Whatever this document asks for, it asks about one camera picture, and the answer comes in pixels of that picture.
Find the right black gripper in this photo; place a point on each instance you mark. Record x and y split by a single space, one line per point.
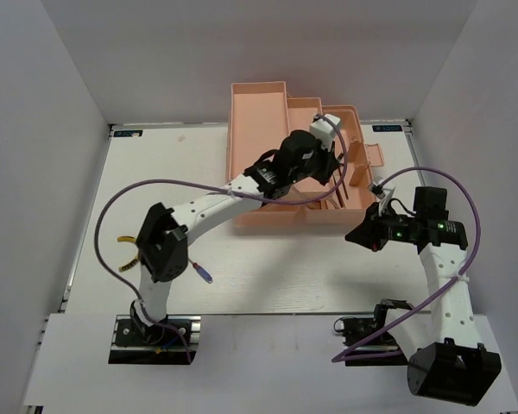
369 233

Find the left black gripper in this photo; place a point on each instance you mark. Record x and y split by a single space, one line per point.
330 160

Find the long brown hex key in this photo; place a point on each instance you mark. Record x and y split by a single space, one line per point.
344 188

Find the pink plastic toolbox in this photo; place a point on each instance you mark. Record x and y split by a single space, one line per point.
262 115

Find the blue handled screwdriver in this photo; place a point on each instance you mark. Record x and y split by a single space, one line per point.
201 272

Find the short-leg brown hex key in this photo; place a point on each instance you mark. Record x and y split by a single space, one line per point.
324 204

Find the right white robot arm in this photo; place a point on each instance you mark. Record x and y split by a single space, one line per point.
446 357

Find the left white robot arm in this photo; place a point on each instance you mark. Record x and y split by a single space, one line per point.
166 233

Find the right blue table label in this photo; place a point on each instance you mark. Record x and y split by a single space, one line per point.
387 128

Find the blue table label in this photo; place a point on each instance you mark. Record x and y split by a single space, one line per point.
387 128
128 133

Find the left blue table label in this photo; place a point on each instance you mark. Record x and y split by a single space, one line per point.
128 133

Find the yellow side cutter pliers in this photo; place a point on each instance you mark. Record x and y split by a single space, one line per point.
130 255

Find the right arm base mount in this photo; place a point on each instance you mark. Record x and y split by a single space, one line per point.
354 329

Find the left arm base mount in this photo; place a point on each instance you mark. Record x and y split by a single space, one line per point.
164 348

